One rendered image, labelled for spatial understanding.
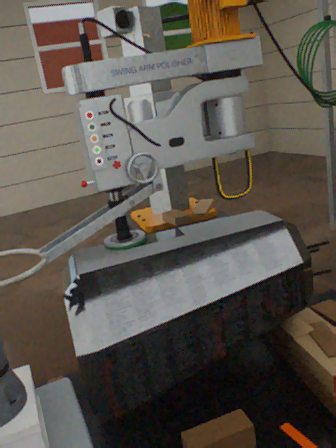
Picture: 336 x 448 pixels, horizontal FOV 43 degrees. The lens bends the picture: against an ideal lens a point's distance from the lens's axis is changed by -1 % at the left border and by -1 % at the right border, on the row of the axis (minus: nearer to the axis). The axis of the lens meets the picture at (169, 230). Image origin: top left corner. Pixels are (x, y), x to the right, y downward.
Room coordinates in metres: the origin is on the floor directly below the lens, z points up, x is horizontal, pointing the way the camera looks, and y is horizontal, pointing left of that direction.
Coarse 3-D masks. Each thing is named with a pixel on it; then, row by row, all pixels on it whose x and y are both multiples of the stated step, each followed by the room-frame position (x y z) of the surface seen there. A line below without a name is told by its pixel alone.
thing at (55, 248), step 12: (132, 192) 2.19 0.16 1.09; (144, 192) 2.09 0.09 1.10; (120, 204) 2.05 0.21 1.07; (132, 204) 2.06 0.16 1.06; (96, 216) 2.12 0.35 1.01; (108, 216) 2.03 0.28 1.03; (72, 228) 2.09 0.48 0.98; (84, 228) 1.99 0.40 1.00; (96, 228) 2.01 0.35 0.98; (60, 240) 2.06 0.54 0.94; (72, 240) 1.97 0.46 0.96; (48, 252) 1.93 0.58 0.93; (60, 252) 1.95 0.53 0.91
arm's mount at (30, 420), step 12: (24, 372) 0.92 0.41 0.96; (24, 384) 0.87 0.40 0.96; (36, 396) 0.92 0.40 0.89; (24, 408) 0.77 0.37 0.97; (36, 408) 0.76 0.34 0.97; (12, 420) 0.73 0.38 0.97; (24, 420) 0.73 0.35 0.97; (36, 420) 0.72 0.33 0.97; (0, 432) 0.70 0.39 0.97; (12, 432) 0.70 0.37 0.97; (24, 432) 0.70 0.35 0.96; (36, 432) 0.71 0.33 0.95; (0, 444) 0.68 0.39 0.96; (12, 444) 0.69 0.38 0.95; (24, 444) 0.70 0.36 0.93; (36, 444) 0.71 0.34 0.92; (48, 444) 0.78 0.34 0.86
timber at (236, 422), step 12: (216, 420) 1.57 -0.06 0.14; (228, 420) 1.56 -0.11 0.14; (240, 420) 1.54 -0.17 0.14; (192, 432) 1.52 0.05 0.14; (204, 432) 1.51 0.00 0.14; (216, 432) 1.50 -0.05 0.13; (228, 432) 1.49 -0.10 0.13; (240, 432) 1.49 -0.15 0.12; (252, 432) 1.50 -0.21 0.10; (192, 444) 1.46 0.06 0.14; (204, 444) 1.44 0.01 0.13; (216, 444) 1.45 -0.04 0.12; (228, 444) 1.47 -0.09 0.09; (240, 444) 1.49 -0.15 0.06; (252, 444) 1.50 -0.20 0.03
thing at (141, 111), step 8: (128, 104) 2.82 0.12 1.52; (136, 104) 2.72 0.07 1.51; (144, 104) 2.69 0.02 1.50; (160, 104) 2.64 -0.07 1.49; (200, 104) 2.34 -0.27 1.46; (128, 112) 2.81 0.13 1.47; (136, 112) 2.73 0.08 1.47; (144, 112) 2.70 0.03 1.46; (152, 112) 2.69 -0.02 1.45; (200, 112) 2.35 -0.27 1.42; (136, 120) 2.73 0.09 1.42; (144, 120) 2.70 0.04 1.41; (200, 120) 2.35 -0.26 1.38; (208, 128) 2.35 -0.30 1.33; (208, 136) 2.37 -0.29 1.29
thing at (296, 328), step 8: (296, 320) 2.08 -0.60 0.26; (288, 328) 2.01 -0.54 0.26; (296, 328) 2.00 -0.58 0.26; (304, 328) 1.99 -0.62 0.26; (312, 328) 1.97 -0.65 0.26; (320, 328) 1.96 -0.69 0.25; (328, 328) 1.95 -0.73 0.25; (296, 336) 1.93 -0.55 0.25; (312, 336) 1.91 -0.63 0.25; (320, 336) 1.89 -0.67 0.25; (328, 336) 1.88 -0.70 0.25; (320, 344) 1.83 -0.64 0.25; (328, 344) 1.82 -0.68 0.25; (328, 352) 1.75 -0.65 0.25
